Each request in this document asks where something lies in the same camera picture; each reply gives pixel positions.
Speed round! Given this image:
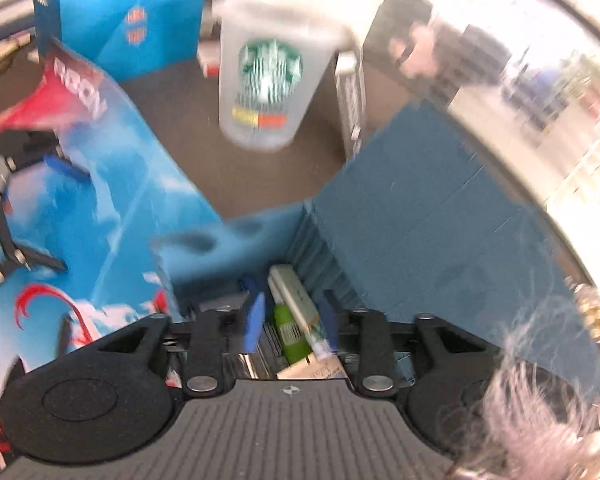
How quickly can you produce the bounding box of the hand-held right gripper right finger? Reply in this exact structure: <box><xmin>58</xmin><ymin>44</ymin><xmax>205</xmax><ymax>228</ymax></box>
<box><xmin>322</xmin><ymin>292</ymin><xmax>503</xmax><ymax>400</ymax></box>

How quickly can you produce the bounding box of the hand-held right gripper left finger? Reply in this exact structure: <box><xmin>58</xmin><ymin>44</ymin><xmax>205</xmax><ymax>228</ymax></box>
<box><xmin>80</xmin><ymin>290</ymin><xmax>267</xmax><ymax>400</ymax></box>

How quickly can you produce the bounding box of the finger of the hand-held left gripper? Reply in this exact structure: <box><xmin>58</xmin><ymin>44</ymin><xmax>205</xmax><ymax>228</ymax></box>
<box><xmin>0</xmin><ymin>129</ymin><xmax>92</xmax><ymax>182</ymax></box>
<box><xmin>0</xmin><ymin>187</ymin><xmax>69</xmax><ymax>287</ymax></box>

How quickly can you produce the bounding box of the white labelled tube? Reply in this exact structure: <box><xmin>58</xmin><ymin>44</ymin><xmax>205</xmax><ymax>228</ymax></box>
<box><xmin>266</xmin><ymin>264</ymin><xmax>332</xmax><ymax>362</ymax></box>

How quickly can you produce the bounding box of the beige cardboard box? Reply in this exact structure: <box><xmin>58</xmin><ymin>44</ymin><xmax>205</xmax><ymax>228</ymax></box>
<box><xmin>276</xmin><ymin>352</ymin><xmax>350</xmax><ymax>382</ymax></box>

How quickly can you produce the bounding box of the green bottle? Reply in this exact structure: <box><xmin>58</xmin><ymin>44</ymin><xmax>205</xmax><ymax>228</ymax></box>
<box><xmin>272</xmin><ymin>304</ymin><xmax>312</xmax><ymax>367</ymax></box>

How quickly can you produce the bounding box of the blue paper bag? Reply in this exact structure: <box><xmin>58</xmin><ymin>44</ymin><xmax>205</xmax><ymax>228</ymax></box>
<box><xmin>33</xmin><ymin>0</ymin><xmax>212</xmax><ymax>84</ymax></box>

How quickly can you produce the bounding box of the small red and white box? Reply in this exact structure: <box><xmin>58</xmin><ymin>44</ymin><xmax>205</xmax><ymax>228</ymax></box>
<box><xmin>196</xmin><ymin>41</ymin><xmax>222</xmax><ymax>79</ymax></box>

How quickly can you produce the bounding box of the translucent cup with green logo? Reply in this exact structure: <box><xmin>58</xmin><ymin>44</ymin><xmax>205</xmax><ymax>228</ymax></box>
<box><xmin>211</xmin><ymin>0</ymin><xmax>357</xmax><ymax>152</ymax></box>

